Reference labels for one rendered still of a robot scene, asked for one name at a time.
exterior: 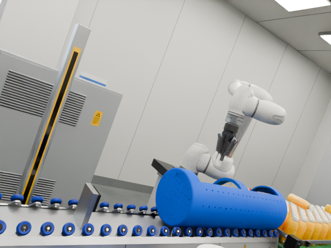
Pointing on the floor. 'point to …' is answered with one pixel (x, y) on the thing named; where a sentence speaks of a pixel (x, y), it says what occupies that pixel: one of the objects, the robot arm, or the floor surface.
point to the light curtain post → (53, 111)
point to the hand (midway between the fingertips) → (219, 160)
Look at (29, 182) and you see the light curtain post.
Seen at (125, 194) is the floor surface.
